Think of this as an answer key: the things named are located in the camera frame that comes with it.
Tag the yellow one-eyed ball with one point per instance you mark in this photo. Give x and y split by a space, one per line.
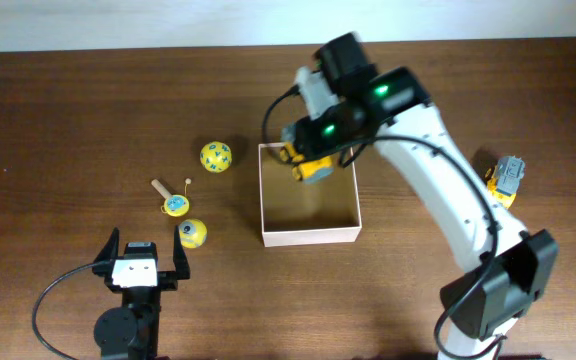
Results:
193 233

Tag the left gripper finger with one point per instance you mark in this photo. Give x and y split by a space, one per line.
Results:
109 251
180 261

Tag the yellow ball with blue letters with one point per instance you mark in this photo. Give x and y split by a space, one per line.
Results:
216 157

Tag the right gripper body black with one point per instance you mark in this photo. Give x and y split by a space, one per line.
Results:
306 138

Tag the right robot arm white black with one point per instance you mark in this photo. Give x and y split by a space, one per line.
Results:
505 266

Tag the yellow wooden rattle drum toy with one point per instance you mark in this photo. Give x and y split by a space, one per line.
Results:
174 205

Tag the pink cardboard box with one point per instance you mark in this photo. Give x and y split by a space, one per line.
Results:
294 213

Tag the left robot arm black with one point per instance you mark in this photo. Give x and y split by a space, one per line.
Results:
131 331

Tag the yellow grey toy truck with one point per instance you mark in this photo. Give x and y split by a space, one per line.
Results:
306 171
503 180

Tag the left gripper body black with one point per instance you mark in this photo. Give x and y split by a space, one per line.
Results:
167 281

